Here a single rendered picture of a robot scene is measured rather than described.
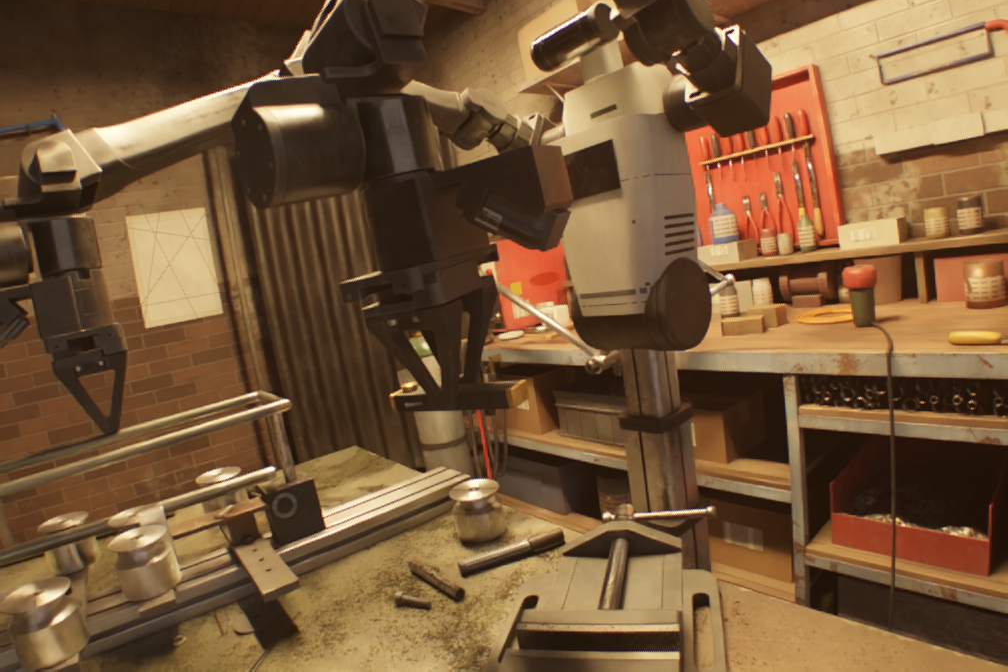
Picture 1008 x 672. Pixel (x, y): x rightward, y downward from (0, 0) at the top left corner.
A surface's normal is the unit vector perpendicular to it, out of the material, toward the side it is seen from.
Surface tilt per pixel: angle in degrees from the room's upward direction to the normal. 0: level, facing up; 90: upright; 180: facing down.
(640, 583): 0
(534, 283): 90
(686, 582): 0
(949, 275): 90
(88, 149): 66
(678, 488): 90
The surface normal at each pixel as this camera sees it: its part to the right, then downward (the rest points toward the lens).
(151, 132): 0.68, -0.39
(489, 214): -0.49, 0.25
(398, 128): 0.27, 0.09
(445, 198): 0.84, -0.12
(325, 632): -0.18, -0.98
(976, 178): -0.79, 0.19
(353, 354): -0.25, 0.12
